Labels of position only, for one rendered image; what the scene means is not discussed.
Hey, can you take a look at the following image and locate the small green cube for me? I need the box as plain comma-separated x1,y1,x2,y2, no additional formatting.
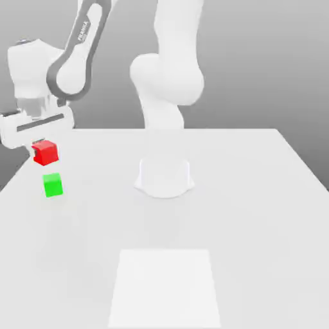
42,172,64,199

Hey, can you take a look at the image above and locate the small red cube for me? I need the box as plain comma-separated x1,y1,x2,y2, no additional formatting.
31,139,60,166

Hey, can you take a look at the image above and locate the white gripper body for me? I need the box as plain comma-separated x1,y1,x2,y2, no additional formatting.
0,105,75,150

